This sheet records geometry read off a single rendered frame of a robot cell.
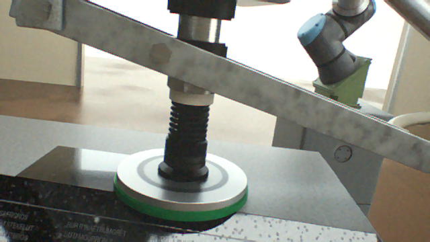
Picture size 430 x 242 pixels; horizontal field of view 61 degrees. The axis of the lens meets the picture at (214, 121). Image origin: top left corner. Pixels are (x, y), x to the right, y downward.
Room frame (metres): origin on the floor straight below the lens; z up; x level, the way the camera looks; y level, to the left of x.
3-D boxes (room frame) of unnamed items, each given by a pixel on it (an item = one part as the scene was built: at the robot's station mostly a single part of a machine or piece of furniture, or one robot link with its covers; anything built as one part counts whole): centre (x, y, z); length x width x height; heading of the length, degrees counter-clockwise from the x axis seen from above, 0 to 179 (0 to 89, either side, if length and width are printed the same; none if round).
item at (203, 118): (0.55, 0.04, 0.99); 0.06 x 0.06 x 0.09
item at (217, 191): (0.55, 0.04, 0.89); 0.21 x 0.21 x 0.01
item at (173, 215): (0.55, 0.04, 0.89); 0.22 x 0.22 x 0.04
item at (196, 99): (0.55, 0.04, 1.03); 0.07 x 0.07 x 0.04
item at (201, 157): (0.55, 0.04, 0.93); 0.07 x 0.07 x 0.01
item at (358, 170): (1.70, -0.55, 0.43); 0.50 x 0.50 x 0.85; 8
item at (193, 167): (0.55, 0.04, 0.92); 0.07 x 0.07 x 0.01
